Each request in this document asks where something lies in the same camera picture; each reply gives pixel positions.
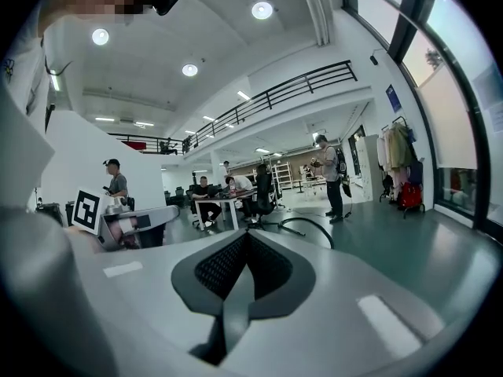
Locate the white locker cabinet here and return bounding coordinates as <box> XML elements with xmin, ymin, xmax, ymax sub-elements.
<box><xmin>352</xmin><ymin>133</ymin><xmax>380</xmax><ymax>203</ymax></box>

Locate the white office desk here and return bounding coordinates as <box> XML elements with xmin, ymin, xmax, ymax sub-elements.
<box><xmin>193</xmin><ymin>192</ymin><xmax>261</xmax><ymax>232</ymax></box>

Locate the white window blind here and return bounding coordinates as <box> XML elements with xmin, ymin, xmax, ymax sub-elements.
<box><xmin>415</xmin><ymin>60</ymin><xmax>479</xmax><ymax>170</ymax></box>

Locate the clothes rack with garments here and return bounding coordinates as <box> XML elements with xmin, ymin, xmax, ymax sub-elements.
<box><xmin>376</xmin><ymin>115</ymin><xmax>418</xmax><ymax>207</ymax></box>

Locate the white shelving rack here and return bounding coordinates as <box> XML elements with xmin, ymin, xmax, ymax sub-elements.
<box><xmin>274</xmin><ymin>160</ymin><xmax>294</xmax><ymax>191</ymax></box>

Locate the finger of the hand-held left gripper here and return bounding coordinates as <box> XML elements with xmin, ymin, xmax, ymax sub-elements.
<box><xmin>129</xmin><ymin>205</ymin><xmax>181</xmax><ymax>225</ymax></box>

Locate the person's white shirt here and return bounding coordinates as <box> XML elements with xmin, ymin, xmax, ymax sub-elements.
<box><xmin>0</xmin><ymin>13</ymin><xmax>75</xmax><ymax>211</ymax></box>

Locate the white partition wall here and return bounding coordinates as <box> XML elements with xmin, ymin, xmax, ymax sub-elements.
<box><xmin>40</xmin><ymin>109</ymin><xmax>167</xmax><ymax>216</ymax></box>

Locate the black mezzanine railing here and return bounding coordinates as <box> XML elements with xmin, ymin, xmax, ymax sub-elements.
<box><xmin>182</xmin><ymin>60</ymin><xmax>359</xmax><ymax>155</ymax></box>

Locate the black office chair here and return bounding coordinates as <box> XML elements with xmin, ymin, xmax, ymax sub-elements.
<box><xmin>245</xmin><ymin>163</ymin><xmax>285</xmax><ymax>229</ymax></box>

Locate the red suitcase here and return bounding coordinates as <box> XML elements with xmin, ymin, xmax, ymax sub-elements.
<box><xmin>397</xmin><ymin>181</ymin><xmax>426</xmax><ymax>216</ymax></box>

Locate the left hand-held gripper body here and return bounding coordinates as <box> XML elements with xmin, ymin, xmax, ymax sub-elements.
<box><xmin>72</xmin><ymin>186</ymin><xmax>166</xmax><ymax>251</ymax></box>

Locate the blue wall poster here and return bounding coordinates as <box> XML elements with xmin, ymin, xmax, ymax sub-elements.
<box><xmin>385</xmin><ymin>83</ymin><xmax>402</xmax><ymax>114</ymax></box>

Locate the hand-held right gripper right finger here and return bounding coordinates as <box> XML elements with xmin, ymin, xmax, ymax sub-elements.
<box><xmin>223</xmin><ymin>229</ymin><xmax>473</xmax><ymax>377</ymax></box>

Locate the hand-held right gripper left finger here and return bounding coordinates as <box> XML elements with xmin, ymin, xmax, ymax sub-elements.
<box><xmin>72</xmin><ymin>229</ymin><xmax>250</xmax><ymax>377</ymax></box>

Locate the black hose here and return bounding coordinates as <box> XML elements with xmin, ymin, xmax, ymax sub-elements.
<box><xmin>277</xmin><ymin>216</ymin><xmax>336</xmax><ymax>250</ymax></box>

